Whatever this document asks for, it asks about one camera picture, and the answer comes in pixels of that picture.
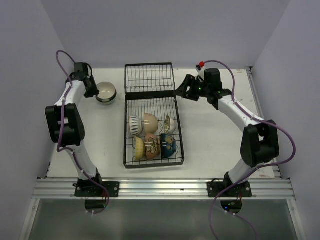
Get beige plain bowl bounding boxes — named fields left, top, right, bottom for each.
left=143, top=113, right=159, bottom=134

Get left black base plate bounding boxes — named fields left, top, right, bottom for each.
left=72, top=181, right=120, bottom=198

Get aluminium mounting rail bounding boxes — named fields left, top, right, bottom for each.
left=31, top=177, right=295, bottom=200

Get dark blue floral bowl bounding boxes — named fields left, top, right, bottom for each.
left=160, top=133, right=177, bottom=159

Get teal white dotted bowl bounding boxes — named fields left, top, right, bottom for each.
left=95, top=82, right=117, bottom=100

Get yellow green patterned bowl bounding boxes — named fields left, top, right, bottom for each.
left=133, top=136, right=146, bottom=161

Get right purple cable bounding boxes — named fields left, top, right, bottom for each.
left=208, top=59, right=298, bottom=240

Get mint green floral bowl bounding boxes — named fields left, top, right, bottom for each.
left=96, top=97, right=116, bottom=106

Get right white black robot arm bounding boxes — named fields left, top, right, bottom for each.
left=174, top=68, right=280, bottom=197

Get white bowl blue stripes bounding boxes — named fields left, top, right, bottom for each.
left=129, top=115, right=143, bottom=137

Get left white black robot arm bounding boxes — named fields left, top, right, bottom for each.
left=45, top=62, right=105, bottom=197

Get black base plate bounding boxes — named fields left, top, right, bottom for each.
left=72, top=181, right=120, bottom=198
left=206, top=178, right=253, bottom=198

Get black wire dish rack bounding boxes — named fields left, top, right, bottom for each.
left=123, top=62, right=185, bottom=169

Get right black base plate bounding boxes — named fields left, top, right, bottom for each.
left=206, top=178, right=253, bottom=198

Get pink floral bowl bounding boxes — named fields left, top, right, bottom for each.
left=145, top=133, right=161, bottom=161

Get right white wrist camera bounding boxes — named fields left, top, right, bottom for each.
left=195, top=61, right=206, bottom=78

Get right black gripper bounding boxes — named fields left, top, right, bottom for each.
left=173, top=73, right=211, bottom=101

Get white scalloped patterned bowl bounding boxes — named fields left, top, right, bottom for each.
left=163, top=115, right=177, bottom=135

